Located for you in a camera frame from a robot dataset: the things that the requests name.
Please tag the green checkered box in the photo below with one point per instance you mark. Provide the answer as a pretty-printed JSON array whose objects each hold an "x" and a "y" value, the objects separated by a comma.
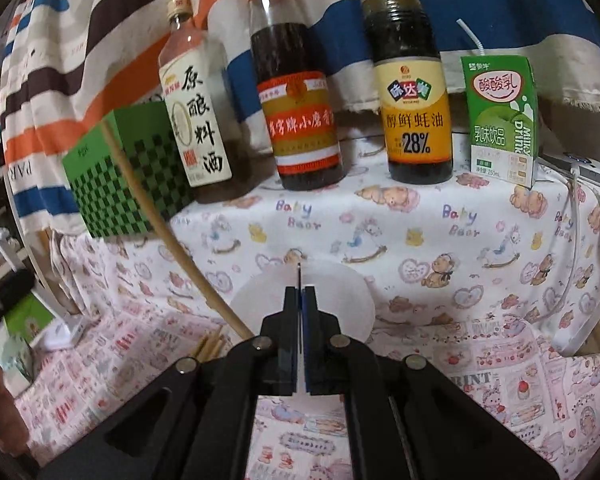
[{"x": 100, "y": 195}]

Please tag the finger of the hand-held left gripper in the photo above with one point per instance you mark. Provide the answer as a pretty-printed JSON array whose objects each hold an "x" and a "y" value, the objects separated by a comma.
[{"x": 10, "y": 290}]

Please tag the teal packet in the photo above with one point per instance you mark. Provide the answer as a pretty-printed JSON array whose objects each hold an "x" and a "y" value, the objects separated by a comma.
[{"x": 15, "y": 360}]

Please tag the white drinking straw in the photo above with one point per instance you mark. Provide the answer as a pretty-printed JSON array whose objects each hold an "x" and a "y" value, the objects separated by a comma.
[{"x": 475, "y": 38}]

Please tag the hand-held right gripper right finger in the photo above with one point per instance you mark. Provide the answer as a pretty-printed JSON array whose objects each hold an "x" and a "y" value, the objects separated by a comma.
[{"x": 307, "y": 320}]

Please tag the white bear print cloth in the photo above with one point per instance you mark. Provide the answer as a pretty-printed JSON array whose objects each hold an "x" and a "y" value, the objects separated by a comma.
[{"x": 405, "y": 220}]

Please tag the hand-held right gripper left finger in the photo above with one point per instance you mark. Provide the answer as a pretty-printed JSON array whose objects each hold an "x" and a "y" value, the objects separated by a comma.
[{"x": 291, "y": 340}]

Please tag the green and white carton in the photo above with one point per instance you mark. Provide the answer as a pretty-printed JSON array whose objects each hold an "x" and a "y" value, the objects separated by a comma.
[{"x": 27, "y": 317}]

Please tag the grey power bank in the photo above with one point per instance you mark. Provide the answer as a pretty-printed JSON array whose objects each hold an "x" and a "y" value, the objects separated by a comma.
[{"x": 587, "y": 167}]

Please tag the translucent plastic cup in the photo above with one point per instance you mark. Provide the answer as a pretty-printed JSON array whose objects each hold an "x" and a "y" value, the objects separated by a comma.
[{"x": 330, "y": 290}]

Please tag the clear cooking wine bottle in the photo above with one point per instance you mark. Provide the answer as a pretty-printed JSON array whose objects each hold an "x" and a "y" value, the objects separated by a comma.
[{"x": 195, "y": 125}]

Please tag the yellow label oyster sauce bottle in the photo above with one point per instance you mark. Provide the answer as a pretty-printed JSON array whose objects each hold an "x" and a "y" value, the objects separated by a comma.
[{"x": 415, "y": 120}]

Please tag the green milk drink carton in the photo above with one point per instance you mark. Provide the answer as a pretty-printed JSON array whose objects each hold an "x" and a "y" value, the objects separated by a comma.
[{"x": 495, "y": 120}]

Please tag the pink strawberry print cloth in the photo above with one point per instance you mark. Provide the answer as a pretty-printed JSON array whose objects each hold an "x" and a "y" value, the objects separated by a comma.
[{"x": 505, "y": 385}]

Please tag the wooden chopstick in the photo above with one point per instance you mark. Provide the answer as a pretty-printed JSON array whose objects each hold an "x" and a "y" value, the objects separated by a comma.
[{"x": 110, "y": 135}]

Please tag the red cap sesame oil bottle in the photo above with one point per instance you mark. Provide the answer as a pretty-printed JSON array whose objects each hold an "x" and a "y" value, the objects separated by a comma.
[{"x": 297, "y": 125}]

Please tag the striped backdrop cloth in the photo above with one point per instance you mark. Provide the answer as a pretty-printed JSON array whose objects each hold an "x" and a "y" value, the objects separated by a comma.
[{"x": 105, "y": 20}]

